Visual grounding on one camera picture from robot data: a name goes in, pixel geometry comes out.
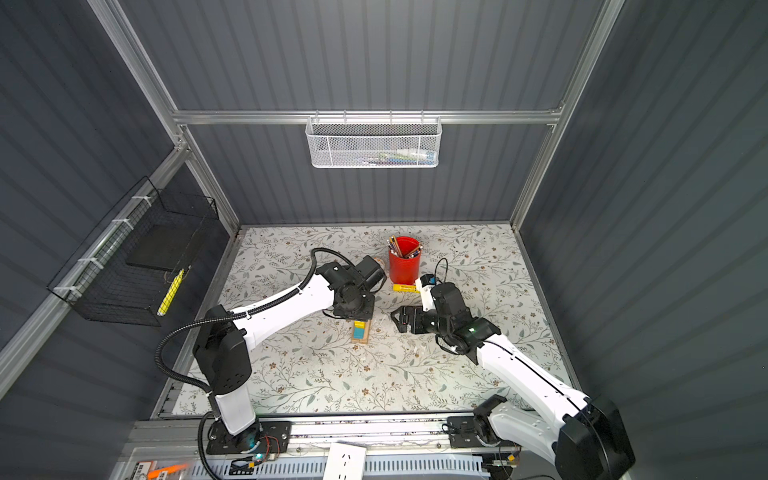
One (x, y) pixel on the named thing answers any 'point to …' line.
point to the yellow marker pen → (405, 288)
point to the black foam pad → (162, 247)
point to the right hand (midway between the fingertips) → (408, 316)
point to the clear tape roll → (380, 260)
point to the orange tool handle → (153, 475)
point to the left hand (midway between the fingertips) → (366, 314)
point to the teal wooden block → (358, 333)
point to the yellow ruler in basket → (171, 292)
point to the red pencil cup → (404, 259)
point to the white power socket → (345, 462)
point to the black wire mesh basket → (128, 265)
